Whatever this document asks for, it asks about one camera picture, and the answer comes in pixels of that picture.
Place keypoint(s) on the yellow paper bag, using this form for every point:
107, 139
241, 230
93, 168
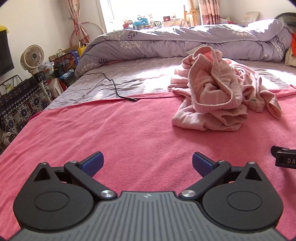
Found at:
81, 51

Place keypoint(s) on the beige standing fan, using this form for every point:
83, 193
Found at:
32, 56

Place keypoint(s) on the wooden easel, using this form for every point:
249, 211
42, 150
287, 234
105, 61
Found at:
193, 16

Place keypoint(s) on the orange cloth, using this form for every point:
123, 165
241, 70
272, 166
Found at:
294, 39

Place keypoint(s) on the black television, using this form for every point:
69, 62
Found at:
5, 53

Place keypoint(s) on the pink white hula hoop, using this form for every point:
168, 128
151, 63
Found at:
95, 23

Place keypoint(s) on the orange plush toy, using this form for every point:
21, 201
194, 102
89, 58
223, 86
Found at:
127, 23

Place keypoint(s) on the colourful printed box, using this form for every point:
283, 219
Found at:
67, 61

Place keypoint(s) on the light pink crumpled top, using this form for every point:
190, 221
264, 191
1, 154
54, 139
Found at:
252, 85

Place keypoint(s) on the lavender bedsheet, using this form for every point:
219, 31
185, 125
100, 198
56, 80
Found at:
92, 85

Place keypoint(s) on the beige chair backrest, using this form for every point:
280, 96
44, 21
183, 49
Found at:
174, 23

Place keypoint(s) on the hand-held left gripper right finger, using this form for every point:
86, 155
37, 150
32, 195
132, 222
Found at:
201, 163

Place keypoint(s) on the purple floral duvet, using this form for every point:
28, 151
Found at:
161, 39

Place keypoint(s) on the cream clothes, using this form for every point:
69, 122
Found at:
291, 56

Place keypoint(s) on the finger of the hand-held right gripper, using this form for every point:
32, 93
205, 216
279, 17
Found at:
278, 149

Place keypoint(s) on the pink towel blanket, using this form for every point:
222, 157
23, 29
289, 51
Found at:
115, 127

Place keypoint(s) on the window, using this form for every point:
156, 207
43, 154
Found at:
138, 9

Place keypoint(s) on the patterned cloth covered cabinet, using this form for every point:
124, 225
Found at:
20, 104

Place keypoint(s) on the pink hanging curtain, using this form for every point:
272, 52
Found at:
209, 12

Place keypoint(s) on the white and red garment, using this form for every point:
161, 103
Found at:
57, 87

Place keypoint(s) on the yellow plastic bag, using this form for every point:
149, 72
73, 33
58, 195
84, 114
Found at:
2, 27

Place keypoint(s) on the dark headboard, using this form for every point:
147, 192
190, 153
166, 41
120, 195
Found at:
286, 17

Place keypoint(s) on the white printed box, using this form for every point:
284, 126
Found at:
249, 17

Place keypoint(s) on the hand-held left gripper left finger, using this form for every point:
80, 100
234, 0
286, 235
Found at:
93, 163

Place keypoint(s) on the pink tied curtain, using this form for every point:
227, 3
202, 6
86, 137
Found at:
79, 30

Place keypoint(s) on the white doll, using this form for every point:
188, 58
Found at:
151, 17

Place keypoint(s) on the white paper sheet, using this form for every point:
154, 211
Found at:
195, 49

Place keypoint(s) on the blue plush toy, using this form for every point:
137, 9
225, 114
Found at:
140, 22

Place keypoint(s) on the salmon pink cloth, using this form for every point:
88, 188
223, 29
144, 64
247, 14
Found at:
208, 56

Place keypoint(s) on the small red box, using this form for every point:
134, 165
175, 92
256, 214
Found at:
166, 18

